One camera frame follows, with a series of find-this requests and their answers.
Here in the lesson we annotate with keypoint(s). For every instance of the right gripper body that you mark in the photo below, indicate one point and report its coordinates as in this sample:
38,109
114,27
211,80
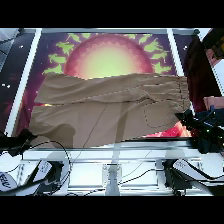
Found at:
188,119

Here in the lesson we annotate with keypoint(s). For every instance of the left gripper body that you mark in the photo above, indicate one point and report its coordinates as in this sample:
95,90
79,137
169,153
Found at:
25,136

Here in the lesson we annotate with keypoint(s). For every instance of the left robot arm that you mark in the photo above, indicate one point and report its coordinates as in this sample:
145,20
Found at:
7,141

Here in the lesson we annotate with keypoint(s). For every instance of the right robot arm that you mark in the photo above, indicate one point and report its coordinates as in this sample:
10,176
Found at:
210,141

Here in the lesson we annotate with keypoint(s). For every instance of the dark blue garment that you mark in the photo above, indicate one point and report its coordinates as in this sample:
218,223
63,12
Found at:
213,116

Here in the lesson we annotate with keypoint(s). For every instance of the pink garment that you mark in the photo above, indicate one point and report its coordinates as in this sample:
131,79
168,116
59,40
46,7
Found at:
215,102

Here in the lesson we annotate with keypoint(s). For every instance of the dark red garment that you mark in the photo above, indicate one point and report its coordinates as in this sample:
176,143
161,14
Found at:
198,76

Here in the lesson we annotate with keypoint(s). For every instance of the tan trousers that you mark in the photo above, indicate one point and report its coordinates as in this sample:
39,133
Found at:
110,110

